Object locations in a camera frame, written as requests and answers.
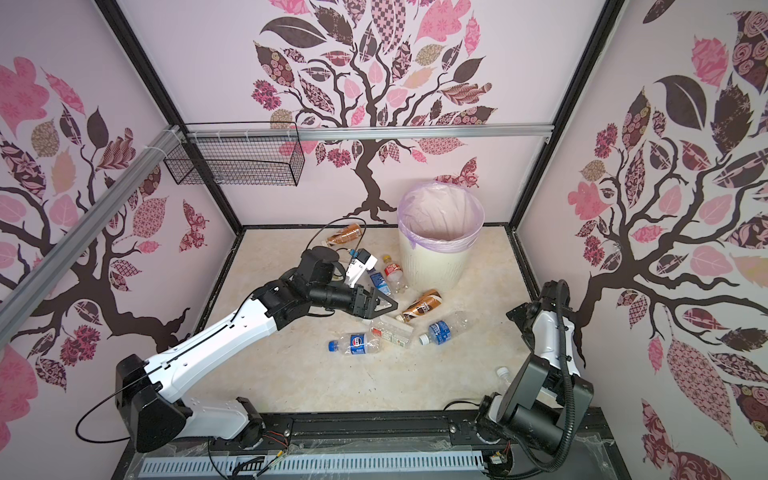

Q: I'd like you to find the brown gold coffee bottle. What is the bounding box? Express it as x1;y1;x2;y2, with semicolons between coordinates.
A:
396;289;443;324

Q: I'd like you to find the clear bottle blue label cap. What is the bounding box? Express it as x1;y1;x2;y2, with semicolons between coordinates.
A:
369;269;392;296

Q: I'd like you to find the aluminium rail left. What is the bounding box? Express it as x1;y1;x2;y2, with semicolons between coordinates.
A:
1;125;183;345

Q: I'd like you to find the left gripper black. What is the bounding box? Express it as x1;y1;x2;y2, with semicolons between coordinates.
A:
310;282;398;319

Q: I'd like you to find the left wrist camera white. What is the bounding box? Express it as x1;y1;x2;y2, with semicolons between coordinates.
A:
344;249;378;287

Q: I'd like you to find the brown bottle near back wall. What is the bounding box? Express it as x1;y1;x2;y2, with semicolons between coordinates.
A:
324;223;363;246

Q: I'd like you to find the pepsi bottle blue cap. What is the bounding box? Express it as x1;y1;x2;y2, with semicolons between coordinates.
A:
327;332;382;355

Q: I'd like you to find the clear bottle white cap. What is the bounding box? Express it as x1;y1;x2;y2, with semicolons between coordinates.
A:
496;366;512;391

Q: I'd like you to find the black wire basket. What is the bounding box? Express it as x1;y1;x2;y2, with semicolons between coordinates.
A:
164;120;305;187

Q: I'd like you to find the white slotted cable duct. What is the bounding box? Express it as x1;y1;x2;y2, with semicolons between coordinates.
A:
133;451;484;479

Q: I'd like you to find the blue label white cap bottle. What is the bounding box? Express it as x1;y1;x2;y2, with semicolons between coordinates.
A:
419;311;472;346

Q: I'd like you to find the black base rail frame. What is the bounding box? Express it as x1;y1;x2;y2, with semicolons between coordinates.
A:
110;407;631;480

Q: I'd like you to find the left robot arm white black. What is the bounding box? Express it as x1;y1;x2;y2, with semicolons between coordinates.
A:
115;246;398;453

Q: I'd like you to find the aluminium rail back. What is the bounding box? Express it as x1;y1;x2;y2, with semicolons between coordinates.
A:
186;123;554;141

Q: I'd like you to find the white bin with purple liner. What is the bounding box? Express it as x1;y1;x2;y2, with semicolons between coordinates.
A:
397;182;485;292

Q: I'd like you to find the red label yellow cap bottle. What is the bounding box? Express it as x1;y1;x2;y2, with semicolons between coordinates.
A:
382;255;408;293

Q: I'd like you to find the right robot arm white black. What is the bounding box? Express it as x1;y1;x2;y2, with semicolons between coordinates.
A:
476;296;594;460

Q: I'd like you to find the aluminium rail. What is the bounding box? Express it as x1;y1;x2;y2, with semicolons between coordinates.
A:
186;123;554;141
1;125;183;345

